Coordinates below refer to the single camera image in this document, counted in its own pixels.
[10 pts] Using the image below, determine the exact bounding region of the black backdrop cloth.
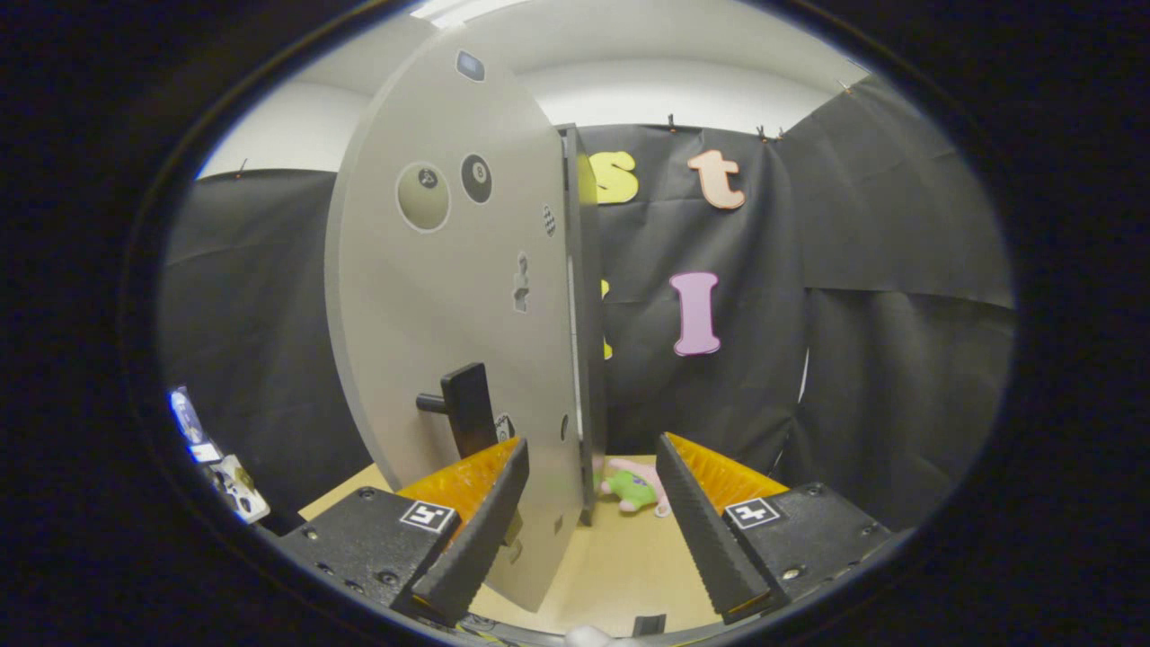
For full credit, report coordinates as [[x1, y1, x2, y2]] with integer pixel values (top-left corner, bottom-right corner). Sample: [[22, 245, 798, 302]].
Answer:
[[160, 76, 1018, 531]]

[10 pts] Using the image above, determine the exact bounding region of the blue white screen object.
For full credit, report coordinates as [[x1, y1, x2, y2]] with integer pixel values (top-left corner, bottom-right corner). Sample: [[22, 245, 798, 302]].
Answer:
[[171, 386, 221, 464]]

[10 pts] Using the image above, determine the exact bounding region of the white patterned object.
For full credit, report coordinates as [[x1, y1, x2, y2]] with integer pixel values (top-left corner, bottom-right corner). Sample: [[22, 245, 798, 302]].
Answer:
[[211, 454, 270, 525]]

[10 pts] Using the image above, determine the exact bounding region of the green pink plush toy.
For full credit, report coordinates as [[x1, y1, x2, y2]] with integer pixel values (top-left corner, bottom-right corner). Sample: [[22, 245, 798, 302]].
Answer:
[[593, 456, 672, 518]]

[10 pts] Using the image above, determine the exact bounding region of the long ceiling light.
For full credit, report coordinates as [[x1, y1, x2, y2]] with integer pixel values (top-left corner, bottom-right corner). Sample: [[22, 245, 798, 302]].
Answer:
[[413, 0, 531, 26]]

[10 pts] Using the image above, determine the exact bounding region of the grey shoe cabinet door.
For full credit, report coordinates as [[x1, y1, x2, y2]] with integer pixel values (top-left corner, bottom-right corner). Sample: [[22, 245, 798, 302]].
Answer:
[[325, 25, 585, 614]]

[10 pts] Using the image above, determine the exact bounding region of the grey shoe cabinet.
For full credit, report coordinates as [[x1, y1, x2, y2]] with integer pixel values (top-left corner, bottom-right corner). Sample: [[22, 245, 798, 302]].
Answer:
[[559, 123, 608, 527]]

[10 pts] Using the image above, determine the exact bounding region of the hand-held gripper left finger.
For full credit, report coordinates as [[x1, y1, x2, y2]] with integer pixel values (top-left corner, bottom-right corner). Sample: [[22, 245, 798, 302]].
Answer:
[[277, 437, 531, 625]]

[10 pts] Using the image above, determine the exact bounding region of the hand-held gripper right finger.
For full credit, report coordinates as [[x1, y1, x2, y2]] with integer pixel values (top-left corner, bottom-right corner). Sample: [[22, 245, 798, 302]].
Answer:
[[654, 432, 895, 625]]

